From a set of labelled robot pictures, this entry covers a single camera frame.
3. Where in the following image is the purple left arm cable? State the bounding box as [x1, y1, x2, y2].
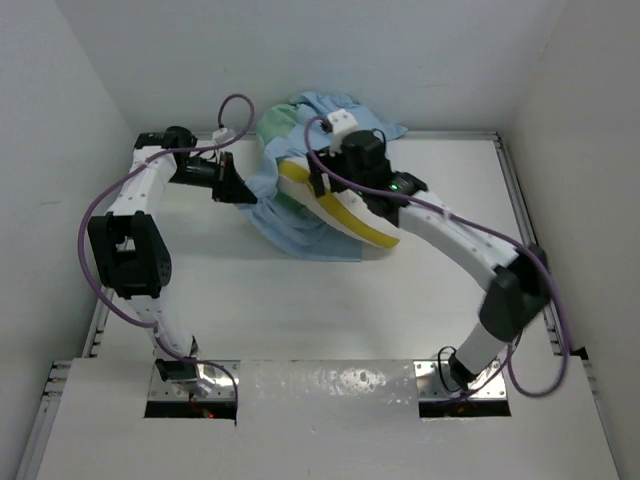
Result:
[77, 93, 257, 416]

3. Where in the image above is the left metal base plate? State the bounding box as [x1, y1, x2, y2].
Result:
[147, 361, 240, 402]

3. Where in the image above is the white front cover board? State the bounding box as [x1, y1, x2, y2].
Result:
[39, 358, 617, 479]

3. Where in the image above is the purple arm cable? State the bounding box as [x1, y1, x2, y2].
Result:
[304, 115, 571, 399]
[77, 93, 257, 416]

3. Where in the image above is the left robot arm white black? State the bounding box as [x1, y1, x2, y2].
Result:
[87, 126, 257, 396]

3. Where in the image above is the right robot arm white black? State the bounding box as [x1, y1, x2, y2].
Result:
[307, 130, 550, 389]

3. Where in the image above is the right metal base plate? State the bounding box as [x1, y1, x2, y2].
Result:
[415, 360, 510, 401]

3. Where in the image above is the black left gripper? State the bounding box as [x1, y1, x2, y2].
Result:
[170, 151, 257, 204]

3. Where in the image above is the metal base plate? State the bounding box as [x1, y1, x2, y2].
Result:
[147, 361, 240, 402]
[415, 360, 510, 401]

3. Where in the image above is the black right base cable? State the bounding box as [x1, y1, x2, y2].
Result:
[436, 345, 466, 392]

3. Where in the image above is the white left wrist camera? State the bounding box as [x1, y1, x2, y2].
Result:
[211, 127, 236, 145]

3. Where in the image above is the white pillow yellow underside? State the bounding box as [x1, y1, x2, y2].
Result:
[277, 157, 400, 249]

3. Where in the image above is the aluminium table frame rail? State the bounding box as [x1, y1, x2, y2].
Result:
[14, 128, 596, 480]

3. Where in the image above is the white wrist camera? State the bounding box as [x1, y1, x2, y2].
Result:
[211, 127, 236, 145]
[327, 109, 359, 153]

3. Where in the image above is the light blue green pillowcase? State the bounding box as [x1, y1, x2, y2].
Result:
[238, 91, 407, 262]

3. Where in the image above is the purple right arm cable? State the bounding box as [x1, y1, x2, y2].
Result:
[304, 115, 571, 399]

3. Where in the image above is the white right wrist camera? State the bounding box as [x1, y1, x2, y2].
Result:
[327, 109, 359, 153]

